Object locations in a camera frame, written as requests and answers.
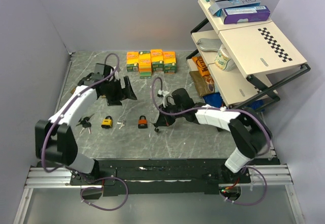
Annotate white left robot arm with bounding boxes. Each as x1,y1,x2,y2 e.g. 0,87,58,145
35,63,137,184

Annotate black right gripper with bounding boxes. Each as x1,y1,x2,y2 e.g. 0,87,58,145
156,101,185,126

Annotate aluminium rail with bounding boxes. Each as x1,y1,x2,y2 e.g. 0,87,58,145
14,165,305,223

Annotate black headed keys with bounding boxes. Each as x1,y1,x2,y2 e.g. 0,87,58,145
76,113,94,134

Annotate orange snack bag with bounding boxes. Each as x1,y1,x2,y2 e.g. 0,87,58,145
191,56,211,77

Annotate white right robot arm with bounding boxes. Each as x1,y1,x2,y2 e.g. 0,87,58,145
151,88,272,183

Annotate purple toothpaste box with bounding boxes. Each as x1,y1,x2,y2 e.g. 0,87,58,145
220,6,271,24

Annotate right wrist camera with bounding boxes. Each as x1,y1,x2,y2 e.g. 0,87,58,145
157,89,170,108

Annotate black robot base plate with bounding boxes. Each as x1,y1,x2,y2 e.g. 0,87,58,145
69,158,252,197

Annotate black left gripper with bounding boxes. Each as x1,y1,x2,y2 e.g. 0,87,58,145
102,76,137,106

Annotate brown snack bag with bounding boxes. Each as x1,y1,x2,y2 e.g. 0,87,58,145
189,71,216,97

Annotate grey R.O.C.S. toothpaste box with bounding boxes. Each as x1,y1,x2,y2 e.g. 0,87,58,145
208,0,261,17

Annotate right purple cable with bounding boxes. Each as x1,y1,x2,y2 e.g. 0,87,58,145
151,76,272,206

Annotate silver foil pouch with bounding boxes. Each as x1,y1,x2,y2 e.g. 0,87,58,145
196,38,222,52

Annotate orange sponge pack stack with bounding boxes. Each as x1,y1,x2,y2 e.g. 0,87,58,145
126,49,177,79

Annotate blue bag under shelf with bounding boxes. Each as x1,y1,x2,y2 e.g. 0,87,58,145
203,92,264,110

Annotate cream tiered shelf rack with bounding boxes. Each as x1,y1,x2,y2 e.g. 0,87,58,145
186,0,310,111

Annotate yellow padlock silver keys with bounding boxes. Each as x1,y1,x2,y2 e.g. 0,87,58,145
117,120,125,130

